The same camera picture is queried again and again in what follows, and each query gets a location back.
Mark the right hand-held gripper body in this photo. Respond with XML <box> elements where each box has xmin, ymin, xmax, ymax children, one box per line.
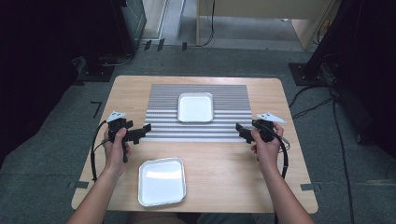
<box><xmin>251</xmin><ymin>112</ymin><xmax>288</xmax><ymax>144</ymax></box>

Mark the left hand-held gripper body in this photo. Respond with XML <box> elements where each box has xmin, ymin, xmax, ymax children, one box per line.
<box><xmin>106</xmin><ymin>110</ymin><xmax>134</xmax><ymax>164</ymax></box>

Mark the white square plate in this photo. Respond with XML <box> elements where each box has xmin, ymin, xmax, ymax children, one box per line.
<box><xmin>177</xmin><ymin>91</ymin><xmax>215</xmax><ymax>123</ymax></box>
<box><xmin>137</xmin><ymin>157</ymin><xmax>188</xmax><ymax>208</ymax></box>

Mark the person's right hand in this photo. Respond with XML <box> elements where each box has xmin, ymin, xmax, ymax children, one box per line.
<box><xmin>249</xmin><ymin>121</ymin><xmax>285</xmax><ymax>172</ymax></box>

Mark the person's left hand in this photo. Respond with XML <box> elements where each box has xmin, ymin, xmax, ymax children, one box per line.
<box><xmin>103</xmin><ymin>126</ymin><xmax>133</xmax><ymax>175</ymax></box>

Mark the grey striped mat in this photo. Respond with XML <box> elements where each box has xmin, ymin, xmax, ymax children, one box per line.
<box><xmin>140</xmin><ymin>83</ymin><xmax>257</xmax><ymax>144</ymax></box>

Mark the black stand base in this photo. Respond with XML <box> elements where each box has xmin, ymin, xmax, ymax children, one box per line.
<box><xmin>77</xmin><ymin>55</ymin><xmax>117</xmax><ymax>84</ymax></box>

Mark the grey tape piece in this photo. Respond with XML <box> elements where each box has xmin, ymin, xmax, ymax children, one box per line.
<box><xmin>68</xmin><ymin>180</ymin><xmax>91</xmax><ymax>189</ymax></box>
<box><xmin>300</xmin><ymin>183</ymin><xmax>322</xmax><ymax>192</ymax></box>

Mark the black stand with base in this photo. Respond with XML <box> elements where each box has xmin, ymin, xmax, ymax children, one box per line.
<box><xmin>288</xmin><ymin>0</ymin><xmax>354</xmax><ymax>87</ymax></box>

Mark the person's right leg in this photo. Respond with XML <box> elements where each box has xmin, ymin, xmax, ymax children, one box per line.
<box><xmin>197</xmin><ymin>213</ymin><xmax>258</xmax><ymax>224</ymax></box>

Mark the person's leg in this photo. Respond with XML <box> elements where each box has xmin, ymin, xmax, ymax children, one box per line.
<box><xmin>125</xmin><ymin>212</ymin><xmax>177</xmax><ymax>224</ymax></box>
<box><xmin>197</xmin><ymin>213</ymin><xmax>258</xmax><ymax>224</ymax></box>

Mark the person's left leg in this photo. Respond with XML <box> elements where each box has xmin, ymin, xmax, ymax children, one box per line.
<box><xmin>125</xmin><ymin>212</ymin><xmax>177</xmax><ymax>224</ymax></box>

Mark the dark cabinet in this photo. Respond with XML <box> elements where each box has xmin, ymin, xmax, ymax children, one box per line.
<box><xmin>120</xmin><ymin>0</ymin><xmax>148</xmax><ymax>56</ymax></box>

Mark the light wooden desk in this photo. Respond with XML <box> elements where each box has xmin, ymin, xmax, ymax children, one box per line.
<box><xmin>195</xmin><ymin>0</ymin><xmax>340</xmax><ymax>50</ymax></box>

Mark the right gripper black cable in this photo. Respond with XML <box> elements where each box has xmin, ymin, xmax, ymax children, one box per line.
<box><xmin>270</xmin><ymin>125</ymin><xmax>291</xmax><ymax>224</ymax></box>

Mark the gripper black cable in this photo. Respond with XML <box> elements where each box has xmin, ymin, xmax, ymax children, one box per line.
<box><xmin>90</xmin><ymin>119</ymin><xmax>110</xmax><ymax>183</ymax></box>
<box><xmin>270</xmin><ymin>125</ymin><xmax>291</xmax><ymax>224</ymax></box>

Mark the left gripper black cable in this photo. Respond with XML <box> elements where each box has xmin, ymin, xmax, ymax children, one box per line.
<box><xmin>90</xmin><ymin>119</ymin><xmax>110</xmax><ymax>183</ymax></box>

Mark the long black floor cable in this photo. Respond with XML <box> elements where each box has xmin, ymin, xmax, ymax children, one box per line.
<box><xmin>332</xmin><ymin>91</ymin><xmax>357</xmax><ymax>224</ymax></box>

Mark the black hanging cable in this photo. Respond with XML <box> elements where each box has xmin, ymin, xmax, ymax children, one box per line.
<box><xmin>199</xmin><ymin>0</ymin><xmax>217</xmax><ymax>49</ymax></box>

